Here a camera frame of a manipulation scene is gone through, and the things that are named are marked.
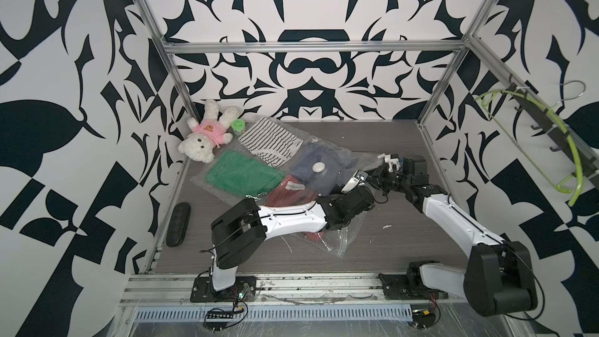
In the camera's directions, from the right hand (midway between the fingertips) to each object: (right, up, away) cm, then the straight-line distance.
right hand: (360, 169), depth 83 cm
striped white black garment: (-34, +10, +29) cm, 46 cm away
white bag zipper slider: (+9, +4, -1) cm, 10 cm away
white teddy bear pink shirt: (-62, +14, +23) cm, 68 cm away
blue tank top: (-10, -1, +13) cm, 17 cm away
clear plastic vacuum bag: (-9, -23, -6) cm, 25 cm away
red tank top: (-25, -10, +11) cm, 29 cm away
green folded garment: (-45, -4, +15) cm, 48 cm away
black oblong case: (-65, -20, +2) cm, 68 cm away
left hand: (-5, -5, 0) cm, 7 cm away
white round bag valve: (-14, -1, +16) cm, 21 cm away
